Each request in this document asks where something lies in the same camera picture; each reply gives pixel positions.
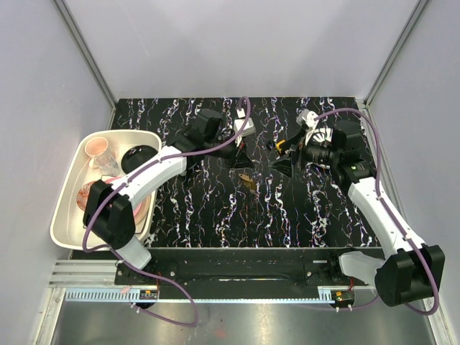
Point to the pink plastic cup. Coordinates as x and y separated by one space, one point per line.
96 146

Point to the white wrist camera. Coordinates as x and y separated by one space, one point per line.
307 120
243 128

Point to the red patterned bowl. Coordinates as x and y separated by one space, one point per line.
83 194

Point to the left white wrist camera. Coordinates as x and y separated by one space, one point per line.
243 128

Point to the black bowl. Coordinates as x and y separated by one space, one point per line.
137 156

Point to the pink plate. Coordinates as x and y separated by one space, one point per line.
141 210

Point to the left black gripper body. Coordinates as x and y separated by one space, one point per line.
227 152

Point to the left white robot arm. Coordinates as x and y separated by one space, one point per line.
110 206

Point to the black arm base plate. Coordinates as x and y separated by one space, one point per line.
230 275

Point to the yellow padlock black shackle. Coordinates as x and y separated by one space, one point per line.
281 147

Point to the brass padlock silver shackle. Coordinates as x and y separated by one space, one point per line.
248 182

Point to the clear drinking glass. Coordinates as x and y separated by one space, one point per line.
106 163

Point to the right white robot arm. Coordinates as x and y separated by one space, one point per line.
410 269

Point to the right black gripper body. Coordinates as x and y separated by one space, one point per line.
296 151

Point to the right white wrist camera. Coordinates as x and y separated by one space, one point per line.
307 120

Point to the blue striped white plate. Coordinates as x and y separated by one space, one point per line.
322 135

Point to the cream plastic tray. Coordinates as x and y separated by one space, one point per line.
67 228

